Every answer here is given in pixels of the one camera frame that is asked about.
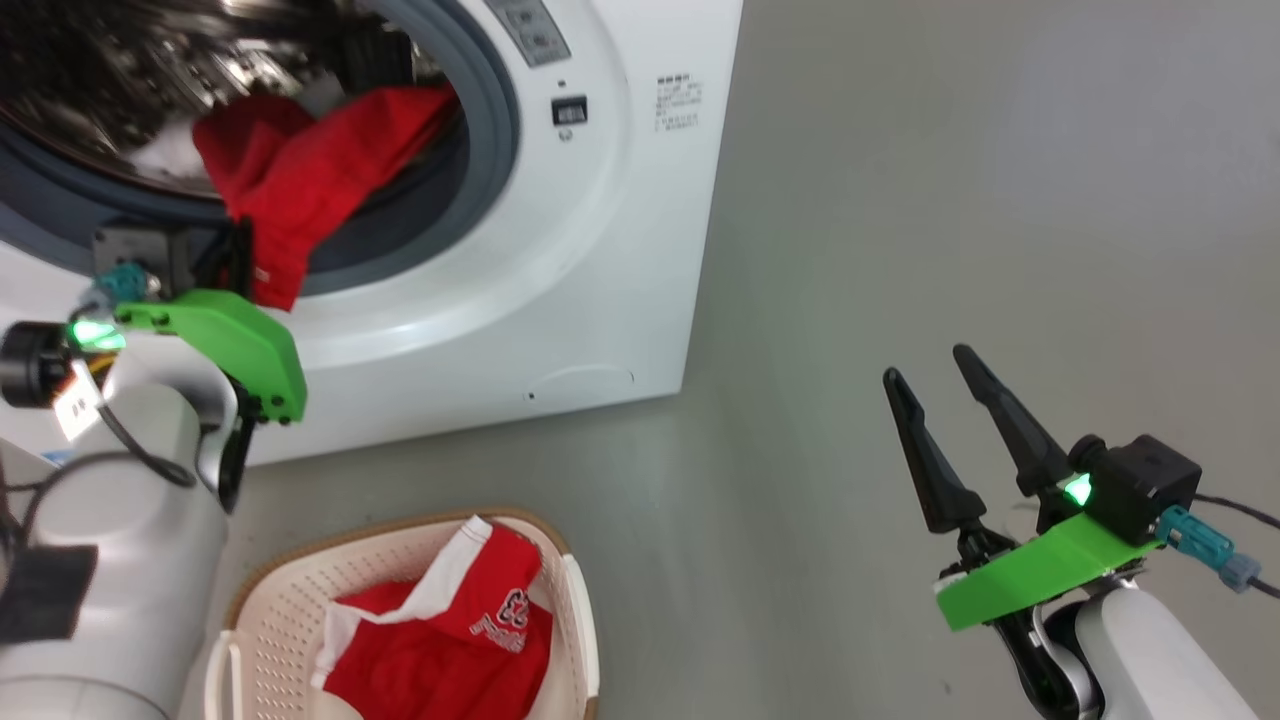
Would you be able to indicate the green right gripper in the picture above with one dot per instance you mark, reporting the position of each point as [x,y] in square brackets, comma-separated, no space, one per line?
[1040,580]

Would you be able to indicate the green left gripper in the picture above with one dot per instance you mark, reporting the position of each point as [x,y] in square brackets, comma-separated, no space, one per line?
[240,340]

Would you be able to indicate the plain red garment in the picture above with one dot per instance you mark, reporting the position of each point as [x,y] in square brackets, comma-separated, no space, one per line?
[310,180]

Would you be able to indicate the red jersey with white trim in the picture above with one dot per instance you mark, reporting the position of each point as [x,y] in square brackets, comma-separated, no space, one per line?
[440,650]

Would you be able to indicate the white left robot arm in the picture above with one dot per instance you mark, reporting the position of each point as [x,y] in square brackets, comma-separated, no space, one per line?
[130,560]

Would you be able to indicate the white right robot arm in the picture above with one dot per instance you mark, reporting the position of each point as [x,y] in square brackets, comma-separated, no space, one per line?
[1150,660]

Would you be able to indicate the stainless steel washing machine drum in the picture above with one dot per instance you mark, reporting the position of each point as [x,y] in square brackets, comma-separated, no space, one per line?
[120,70]

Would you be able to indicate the cream perforated laundry basket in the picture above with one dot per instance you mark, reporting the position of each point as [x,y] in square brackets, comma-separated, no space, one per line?
[280,600]

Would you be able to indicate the white front-load washing machine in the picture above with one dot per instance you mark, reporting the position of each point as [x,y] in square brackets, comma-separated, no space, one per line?
[600,250]

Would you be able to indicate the black door latch socket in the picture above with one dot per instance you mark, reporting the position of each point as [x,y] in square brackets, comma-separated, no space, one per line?
[569,110]

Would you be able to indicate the white round drain filter cover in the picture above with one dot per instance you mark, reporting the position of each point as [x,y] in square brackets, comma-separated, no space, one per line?
[580,383]

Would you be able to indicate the grey warning label sticker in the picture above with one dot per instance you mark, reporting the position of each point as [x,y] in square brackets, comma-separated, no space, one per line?
[530,30]

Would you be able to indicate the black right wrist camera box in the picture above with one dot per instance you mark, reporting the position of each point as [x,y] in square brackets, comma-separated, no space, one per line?
[1145,485]

